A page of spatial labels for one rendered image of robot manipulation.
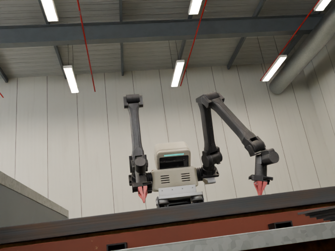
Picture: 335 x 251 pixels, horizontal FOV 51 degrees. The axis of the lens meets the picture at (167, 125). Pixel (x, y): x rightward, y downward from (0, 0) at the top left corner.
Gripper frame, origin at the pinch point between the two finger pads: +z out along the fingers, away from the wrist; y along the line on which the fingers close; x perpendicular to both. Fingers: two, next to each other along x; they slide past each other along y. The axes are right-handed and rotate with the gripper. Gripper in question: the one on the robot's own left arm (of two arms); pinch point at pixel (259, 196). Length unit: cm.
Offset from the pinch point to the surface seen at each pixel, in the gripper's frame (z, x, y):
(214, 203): 15, -62, -32
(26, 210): 22, -23, -97
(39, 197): 15, -7, -98
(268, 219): 17, -63, -17
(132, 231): 26, -62, -54
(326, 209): 15, -77, -8
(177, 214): 19, -62, -43
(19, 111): -346, 970, -529
